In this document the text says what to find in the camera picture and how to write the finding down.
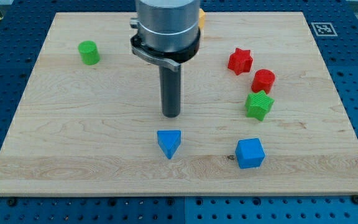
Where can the red star block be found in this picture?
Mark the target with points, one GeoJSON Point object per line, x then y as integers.
{"type": "Point", "coordinates": [240, 61]}

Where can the wooden board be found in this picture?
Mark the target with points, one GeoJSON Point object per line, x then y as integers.
{"type": "Point", "coordinates": [91, 130]}

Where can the green cylinder block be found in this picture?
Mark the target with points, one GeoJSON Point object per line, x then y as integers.
{"type": "Point", "coordinates": [89, 52]}

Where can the yellow block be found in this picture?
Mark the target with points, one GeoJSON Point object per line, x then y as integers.
{"type": "Point", "coordinates": [201, 19]}

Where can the red cylinder block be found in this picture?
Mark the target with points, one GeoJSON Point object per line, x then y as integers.
{"type": "Point", "coordinates": [263, 80]}

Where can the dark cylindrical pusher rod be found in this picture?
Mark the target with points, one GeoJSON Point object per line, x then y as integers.
{"type": "Point", "coordinates": [170, 89]}

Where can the blue triangle block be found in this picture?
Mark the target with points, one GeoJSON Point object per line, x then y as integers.
{"type": "Point", "coordinates": [169, 141]}

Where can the green star block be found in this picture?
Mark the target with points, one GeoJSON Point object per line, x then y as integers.
{"type": "Point", "coordinates": [258, 105]}

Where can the blue cube block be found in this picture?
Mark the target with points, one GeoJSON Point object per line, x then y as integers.
{"type": "Point", "coordinates": [249, 153]}

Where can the white fiducial marker tag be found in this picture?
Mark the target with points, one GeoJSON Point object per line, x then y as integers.
{"type": "Point", "coordinates": [324, 29]}

